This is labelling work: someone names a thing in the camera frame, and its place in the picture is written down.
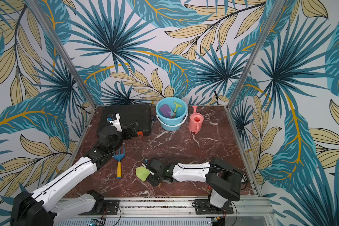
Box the pink toy watering can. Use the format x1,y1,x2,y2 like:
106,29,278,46
188,106,204,134

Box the light blue plastic bucket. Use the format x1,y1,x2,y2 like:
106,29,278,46
155,97,188,131

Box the left aluminium corner post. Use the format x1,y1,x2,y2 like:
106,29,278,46
26,0,97,109

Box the purple toy scoop pink handle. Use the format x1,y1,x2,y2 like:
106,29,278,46
159,104,174,118

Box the blue toy fork yellow handle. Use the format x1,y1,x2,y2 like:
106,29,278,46
114,147,125,179

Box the right aluminium corner post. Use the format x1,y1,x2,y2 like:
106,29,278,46
227,1,285,112

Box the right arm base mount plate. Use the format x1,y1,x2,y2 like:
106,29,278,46
192,199,234,215

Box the green toy shovel wooden handle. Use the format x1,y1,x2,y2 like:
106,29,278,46
136,166,151,182

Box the black plastic tool case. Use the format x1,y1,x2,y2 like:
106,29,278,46
97,104,152,137

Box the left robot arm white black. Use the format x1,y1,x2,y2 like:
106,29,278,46
9,122,138,226

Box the aluminium corner post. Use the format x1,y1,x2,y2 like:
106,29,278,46
227,1,285,112
26,0,97,109

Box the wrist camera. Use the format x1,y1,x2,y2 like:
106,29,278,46
106,113,122,132
142,159,149,167

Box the aluminium front rail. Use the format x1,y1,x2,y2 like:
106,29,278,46
54,195,279,226

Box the green toy rake wooden handle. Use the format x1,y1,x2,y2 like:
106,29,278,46
172,101,183,118

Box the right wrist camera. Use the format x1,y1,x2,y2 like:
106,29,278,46
142,159,149,167

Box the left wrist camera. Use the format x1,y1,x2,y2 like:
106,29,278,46
106,113,122,132

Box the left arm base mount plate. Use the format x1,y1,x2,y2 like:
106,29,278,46
80,199,120,216

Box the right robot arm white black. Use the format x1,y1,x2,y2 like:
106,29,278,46
142,158,244,213

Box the blue handled scissors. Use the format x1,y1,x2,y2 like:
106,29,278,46
151,115,158,128

